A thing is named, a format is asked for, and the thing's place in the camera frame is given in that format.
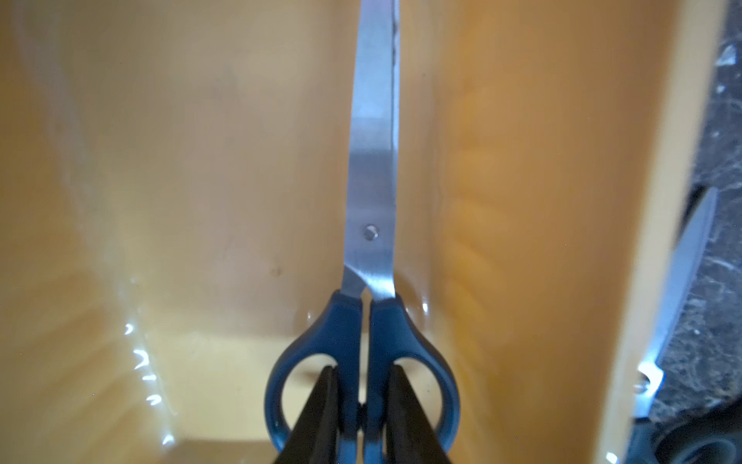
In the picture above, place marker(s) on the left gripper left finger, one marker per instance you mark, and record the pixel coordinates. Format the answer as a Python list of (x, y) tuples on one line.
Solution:
[(313, 440)]

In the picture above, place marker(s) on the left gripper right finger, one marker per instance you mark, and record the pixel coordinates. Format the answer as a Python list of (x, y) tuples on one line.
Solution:
[(410, 439)]

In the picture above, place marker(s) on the blue handled scissors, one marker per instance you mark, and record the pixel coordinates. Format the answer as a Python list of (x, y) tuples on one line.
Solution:
[(365, 329)]

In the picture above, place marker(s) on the yellow plastic storage box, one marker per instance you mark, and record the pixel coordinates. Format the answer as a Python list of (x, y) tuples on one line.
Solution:
[(173, 184)]

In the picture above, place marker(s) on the black handled steel scissors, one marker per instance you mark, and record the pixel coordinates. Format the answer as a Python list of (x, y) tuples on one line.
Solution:
[(716, 436)]

